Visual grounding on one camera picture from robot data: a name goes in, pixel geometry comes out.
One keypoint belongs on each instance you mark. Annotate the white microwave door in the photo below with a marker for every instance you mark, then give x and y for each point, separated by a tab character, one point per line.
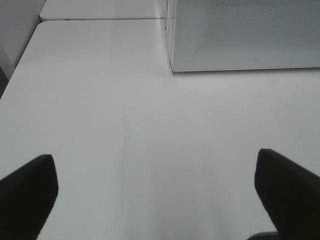
214	35

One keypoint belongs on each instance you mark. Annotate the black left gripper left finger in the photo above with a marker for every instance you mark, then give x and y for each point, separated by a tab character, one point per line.
27	197

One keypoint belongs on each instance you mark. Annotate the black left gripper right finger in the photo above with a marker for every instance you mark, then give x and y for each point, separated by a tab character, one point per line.
290	194

